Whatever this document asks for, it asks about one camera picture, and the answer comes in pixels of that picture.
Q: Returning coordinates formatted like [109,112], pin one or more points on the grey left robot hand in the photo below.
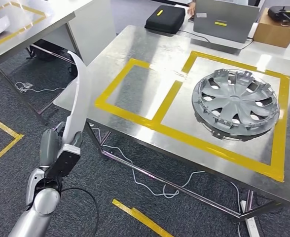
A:
[48,147]

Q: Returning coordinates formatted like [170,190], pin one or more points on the person's hand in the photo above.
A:
[191,9]

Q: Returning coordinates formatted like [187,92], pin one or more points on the stainless steel workbench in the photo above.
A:
[160,49]

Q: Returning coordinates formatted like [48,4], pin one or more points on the black zip case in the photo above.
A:
[164,21]

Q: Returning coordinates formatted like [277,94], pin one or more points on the grey laptop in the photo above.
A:
[234,13]

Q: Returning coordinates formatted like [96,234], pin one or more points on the metal floor socket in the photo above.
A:
[23,87]

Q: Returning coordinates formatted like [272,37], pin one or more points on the grey plastic hubcap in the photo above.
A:
[234,98]

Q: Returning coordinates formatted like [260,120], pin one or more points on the cardboard box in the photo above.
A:
[270,36]

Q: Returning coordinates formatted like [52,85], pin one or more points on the black electronic device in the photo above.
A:
[283,14]

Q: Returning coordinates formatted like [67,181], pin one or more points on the stainless steel table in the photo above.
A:
[48,6]

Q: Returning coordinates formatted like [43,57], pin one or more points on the white power strip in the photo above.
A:
[251,225]

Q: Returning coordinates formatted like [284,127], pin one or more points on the yellow table tape frame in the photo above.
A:
[17,32]
[170,98]

